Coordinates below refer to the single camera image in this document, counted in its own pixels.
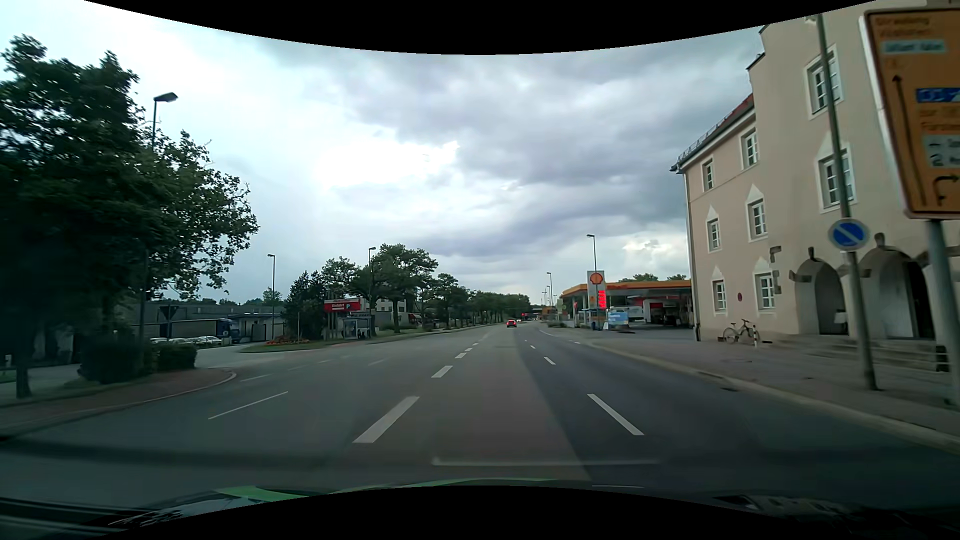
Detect row of trees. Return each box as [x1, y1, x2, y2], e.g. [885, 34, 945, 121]
[282, 242, 534, 342]

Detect tall petrol station price sign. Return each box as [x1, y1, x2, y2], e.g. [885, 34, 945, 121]
[586, 270, 607, 331]

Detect grey asphalt road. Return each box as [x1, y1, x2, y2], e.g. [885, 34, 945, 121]
[0, 322, 960, 511]

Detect red billboard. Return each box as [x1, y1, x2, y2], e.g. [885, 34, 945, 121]
[323, 299, 363, 339]

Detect petrol station with orange canopy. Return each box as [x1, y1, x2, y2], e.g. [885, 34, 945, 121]
[558, 279, 693, 329]

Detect road markings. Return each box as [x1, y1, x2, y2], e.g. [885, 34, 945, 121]
[207, 324, 661, 468]

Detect grass verge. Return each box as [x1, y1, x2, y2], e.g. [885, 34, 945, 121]
[238, 324, 496, 354]

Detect parked bicycle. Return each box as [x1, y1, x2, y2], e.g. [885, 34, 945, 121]
[722, 318, 762, 347]

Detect low grey building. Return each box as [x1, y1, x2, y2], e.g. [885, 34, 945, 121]
[120, 298, 288, 345]

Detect pale pink building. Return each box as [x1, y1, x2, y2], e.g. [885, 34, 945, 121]
[670, 0, 960, 344]

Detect car's own bonnet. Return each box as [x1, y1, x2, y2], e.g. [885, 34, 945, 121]
[0, 477, 960, 540]

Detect dark green bush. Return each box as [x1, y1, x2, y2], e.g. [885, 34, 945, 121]
[78, 336, 199, 384]

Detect grey pavement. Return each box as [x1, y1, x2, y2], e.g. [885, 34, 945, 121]
[541, 325, 960, 453]

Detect large dark green tree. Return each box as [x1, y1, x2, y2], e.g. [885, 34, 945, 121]
[0, 34, 260, 399]

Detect reddish paved pavement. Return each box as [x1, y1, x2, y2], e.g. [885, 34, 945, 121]
[0, 363, 238, 438]

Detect large yellow direction sign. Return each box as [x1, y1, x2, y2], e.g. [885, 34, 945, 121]
[858, 6, 960, 410]

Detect lamp post with blue sign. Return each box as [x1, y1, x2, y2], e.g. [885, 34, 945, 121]
[807, 13, 879, 392]

